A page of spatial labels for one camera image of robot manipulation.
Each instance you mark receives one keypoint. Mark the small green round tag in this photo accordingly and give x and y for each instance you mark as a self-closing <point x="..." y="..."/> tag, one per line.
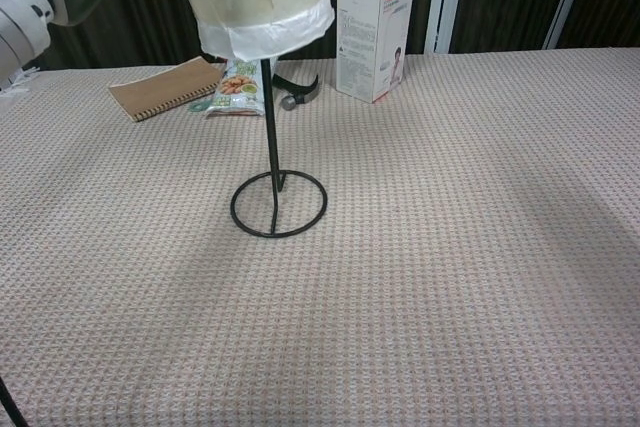
<point x="196" y="107"/>

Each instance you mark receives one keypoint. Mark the white cardboard product box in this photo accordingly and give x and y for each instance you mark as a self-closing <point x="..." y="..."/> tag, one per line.
<point x="367" y="32"/>

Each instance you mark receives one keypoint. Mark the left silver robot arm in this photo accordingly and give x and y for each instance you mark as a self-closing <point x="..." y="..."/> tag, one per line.
<point x="22" y="17"/>

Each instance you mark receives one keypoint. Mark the brown spiral notebook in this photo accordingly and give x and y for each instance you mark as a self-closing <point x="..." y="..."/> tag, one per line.
<point x="160" y="89"/>

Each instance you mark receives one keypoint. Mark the beige woven tablecloth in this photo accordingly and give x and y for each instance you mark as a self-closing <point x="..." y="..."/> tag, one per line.
<point x="400" y="247"/>

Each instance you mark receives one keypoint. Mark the black claw hammer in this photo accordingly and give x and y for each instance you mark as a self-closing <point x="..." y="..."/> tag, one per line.
<point x="300" y="92"/>

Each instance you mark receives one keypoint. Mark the black tripod leg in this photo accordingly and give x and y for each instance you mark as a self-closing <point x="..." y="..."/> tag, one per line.
<point x="11" y="404"/>

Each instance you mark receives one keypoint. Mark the snack bag with nuts print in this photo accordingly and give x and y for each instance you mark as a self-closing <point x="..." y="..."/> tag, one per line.
<point x="237" y="92"/>

